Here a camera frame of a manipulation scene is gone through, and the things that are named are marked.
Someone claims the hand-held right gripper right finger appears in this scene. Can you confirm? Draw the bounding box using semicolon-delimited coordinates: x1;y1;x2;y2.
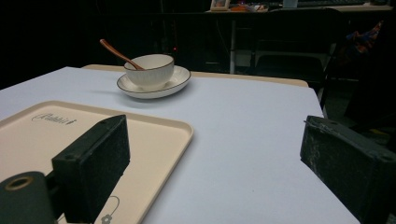
300;115;396;224

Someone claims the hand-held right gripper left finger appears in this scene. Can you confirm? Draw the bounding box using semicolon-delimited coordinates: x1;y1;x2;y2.
51;114;131;224

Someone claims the beige plastic tray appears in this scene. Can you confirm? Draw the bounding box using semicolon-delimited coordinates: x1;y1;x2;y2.
0;100;194;224

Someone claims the white ribbed bowl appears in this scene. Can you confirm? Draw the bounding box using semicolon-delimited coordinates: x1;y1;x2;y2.
123;53;176;92

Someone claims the brown wooden spoon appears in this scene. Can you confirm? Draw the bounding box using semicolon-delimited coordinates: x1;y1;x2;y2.
99;38;146;71

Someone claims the white dark-rimmed saucer plate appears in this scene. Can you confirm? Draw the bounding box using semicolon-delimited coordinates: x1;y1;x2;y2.
116;64;191;100

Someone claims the white table mat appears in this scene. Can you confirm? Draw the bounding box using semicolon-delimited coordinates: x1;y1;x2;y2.
0;66;362;224

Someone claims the colourful patterned cloth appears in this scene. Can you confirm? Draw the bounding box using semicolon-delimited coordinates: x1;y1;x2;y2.
345;20;384;55

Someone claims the black folding chair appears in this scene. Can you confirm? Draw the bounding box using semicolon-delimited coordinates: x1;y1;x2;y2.
248;7;349;108

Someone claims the background desk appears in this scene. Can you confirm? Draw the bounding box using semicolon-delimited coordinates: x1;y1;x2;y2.
205;3;395;76

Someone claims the picture frame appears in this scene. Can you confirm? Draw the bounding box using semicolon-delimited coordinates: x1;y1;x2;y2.
210;0;232;12

